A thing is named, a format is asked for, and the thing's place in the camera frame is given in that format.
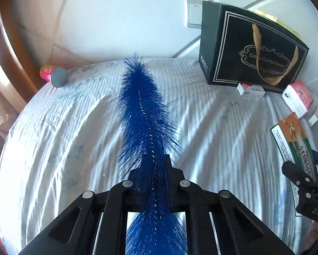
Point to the pink can grey cap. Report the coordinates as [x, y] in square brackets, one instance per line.
[57, 76]

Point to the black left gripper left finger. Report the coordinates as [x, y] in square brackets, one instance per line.
[94, 223]

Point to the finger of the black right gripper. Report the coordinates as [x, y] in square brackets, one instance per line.
[307, 190]

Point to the white wall switch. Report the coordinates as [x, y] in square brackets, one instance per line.
[194, 14]

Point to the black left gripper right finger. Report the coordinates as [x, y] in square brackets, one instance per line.
[218, 223]

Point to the small white red box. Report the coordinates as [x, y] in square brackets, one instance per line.
[250, 90]

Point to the small pink tissue pack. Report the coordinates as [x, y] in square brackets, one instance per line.
[298, 98]

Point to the black gift box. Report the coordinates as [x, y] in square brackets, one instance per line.
[239, 46]

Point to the blue bottle brush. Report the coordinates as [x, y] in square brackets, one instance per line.
[149, 136]

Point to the green orange medicine box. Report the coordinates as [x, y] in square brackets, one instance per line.
[294, 145]

